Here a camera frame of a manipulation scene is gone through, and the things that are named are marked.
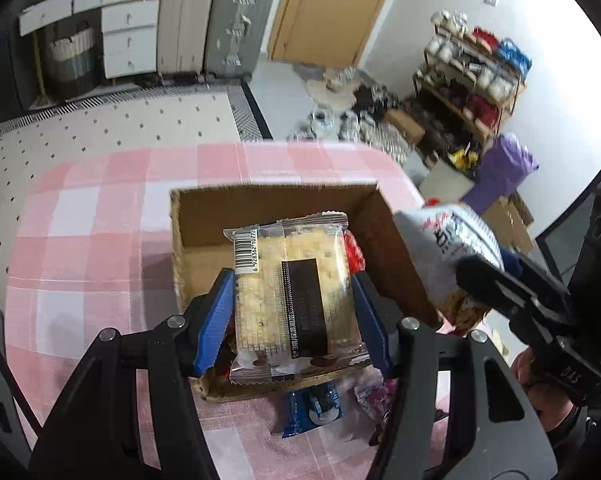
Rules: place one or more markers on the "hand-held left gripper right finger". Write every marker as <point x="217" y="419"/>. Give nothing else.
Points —
<point x="373" y="325"/>

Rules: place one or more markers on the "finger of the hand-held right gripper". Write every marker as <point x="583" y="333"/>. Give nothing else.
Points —
<point x="513" y="260"/>
<point x="505" y="290"/>

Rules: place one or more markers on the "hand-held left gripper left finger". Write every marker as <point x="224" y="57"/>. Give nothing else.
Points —
<point x="215" y="320"/>

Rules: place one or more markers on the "beige cracker packet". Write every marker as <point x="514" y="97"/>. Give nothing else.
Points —
<point x="280" y="300"/>

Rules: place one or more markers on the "white orange snack packet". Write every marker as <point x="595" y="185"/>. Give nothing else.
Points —
<point x="440" y="245"/>

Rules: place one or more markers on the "person's right forearm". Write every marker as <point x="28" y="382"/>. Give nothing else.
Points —
<point x="580" y="435"/>

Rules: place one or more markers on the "person's right hand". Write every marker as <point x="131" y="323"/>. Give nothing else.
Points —
<point x="555" y="410"/>

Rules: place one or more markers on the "brown cardboard carton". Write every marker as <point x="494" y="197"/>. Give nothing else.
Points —
<point x="513" y="225"/>

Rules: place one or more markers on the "purple candy packet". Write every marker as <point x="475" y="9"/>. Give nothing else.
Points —
<point x="375" y="397"/>

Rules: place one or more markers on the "red snack packet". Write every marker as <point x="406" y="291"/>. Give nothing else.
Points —
<point x="353" y="255"/>

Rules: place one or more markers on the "purple bag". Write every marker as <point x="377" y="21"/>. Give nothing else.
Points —
<point x="505" y="170"/>

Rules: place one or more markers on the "blue cookie packet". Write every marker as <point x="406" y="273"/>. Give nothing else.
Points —
<point x="300" y="410"/>

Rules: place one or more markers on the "group of assorted shoes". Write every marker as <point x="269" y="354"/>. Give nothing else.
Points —
<point x="480" y="110"/>

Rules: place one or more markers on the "pink checked tablecloth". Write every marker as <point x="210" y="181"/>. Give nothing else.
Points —
<point x="105" y="210"/>

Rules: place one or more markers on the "wooden shoe rack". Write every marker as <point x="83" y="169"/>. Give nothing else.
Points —
<point x="514" y="102"/>

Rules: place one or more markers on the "small cardboard box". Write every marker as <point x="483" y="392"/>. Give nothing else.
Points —
<point x="405" y="125"/>

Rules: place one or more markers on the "group of scattered sneakers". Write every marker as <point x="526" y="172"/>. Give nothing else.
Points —
<point x="380" y="135"/>

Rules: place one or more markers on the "white dotted rug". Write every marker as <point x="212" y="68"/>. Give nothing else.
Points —
<point x="130" y="120"/>

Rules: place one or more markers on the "beige door mat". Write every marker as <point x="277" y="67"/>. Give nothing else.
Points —
<point x="325" y="94"/>

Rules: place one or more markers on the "grey suitcase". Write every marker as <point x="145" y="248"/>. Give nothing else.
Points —
<point x="238" y="25"/>

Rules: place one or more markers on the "grey white laundry basket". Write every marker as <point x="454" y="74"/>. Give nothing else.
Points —
<point x="73" y="60"/>

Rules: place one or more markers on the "white drawer cabinet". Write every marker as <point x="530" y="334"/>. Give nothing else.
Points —
<point x="130" y="35"/>

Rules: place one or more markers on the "beige suitcase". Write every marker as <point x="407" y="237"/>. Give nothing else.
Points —
<point x="185" y="20"/>

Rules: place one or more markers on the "wooden door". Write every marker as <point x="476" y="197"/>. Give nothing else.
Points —
<point x="330" y="15"/>

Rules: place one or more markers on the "dark grey refrigerator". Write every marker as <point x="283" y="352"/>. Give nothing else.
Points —
<point x="5" y="75"/>

